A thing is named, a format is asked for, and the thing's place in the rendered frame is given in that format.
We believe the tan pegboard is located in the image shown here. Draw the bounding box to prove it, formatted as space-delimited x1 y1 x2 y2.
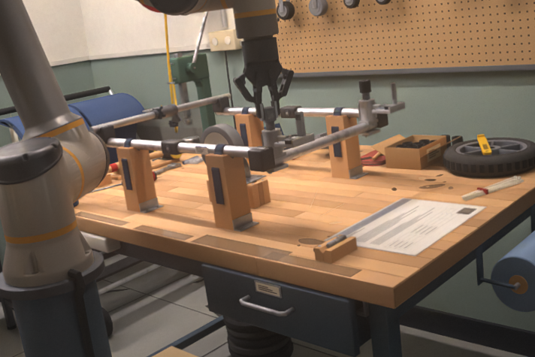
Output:
266 0 535 78

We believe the black handle bar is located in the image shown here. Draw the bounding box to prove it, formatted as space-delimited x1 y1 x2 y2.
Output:
0 86 113 116

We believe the green arbor press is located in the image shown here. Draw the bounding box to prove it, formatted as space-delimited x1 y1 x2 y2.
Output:
169 11 218 126

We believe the wooden pen holder block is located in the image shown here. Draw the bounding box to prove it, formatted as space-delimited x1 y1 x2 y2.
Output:
313 234 358 265

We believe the wooden top blue workbench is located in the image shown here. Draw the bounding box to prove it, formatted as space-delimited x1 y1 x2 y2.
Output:
73 139 535 357

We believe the large grey-wheel caster unit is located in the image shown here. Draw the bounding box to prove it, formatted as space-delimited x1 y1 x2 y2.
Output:
199 123 252 157

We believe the black corrugated coil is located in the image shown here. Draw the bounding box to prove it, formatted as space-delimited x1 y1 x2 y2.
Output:
223 318 295 357

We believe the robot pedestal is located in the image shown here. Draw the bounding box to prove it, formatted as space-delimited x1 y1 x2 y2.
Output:
0 250 113 357

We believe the white printed paper sheet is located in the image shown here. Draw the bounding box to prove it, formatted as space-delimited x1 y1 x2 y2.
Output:
334 198 487 257

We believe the white cable tie bundle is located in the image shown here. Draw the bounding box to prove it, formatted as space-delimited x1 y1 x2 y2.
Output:
461 175 524 202

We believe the small wooden block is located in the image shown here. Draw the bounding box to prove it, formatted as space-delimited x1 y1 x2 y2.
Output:
246 178 272 210

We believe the wooden support stand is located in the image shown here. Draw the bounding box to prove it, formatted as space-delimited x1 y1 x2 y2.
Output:
116 145 163 213
325 114 368 180
234 112 265 150
204 153 258 231

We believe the grey brake bar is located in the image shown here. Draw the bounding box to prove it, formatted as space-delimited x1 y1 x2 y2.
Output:
89 92 232 135

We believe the grey tube stroller frame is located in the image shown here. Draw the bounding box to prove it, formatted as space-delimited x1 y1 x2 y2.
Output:
106 104 390 174

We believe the grey switch lever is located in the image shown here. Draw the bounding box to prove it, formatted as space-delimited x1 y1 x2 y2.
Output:
371 83 407 117
279 104 317 147

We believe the blue paper roll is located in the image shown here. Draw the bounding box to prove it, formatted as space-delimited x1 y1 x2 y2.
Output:
476 244 535 313

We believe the red hand tool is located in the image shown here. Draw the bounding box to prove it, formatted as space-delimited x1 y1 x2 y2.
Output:
359 150 388 165

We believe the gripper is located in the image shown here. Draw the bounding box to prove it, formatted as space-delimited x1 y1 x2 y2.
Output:
233 35 295 120

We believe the brown cardboard box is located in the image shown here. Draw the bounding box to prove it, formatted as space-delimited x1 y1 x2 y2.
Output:
373 134 448 171

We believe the beige wall outlet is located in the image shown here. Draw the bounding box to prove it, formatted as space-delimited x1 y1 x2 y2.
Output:
208 29 239 53

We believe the grey swivel head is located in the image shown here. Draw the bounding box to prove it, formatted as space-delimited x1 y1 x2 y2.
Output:
357 79 390 138
249 104 289 173

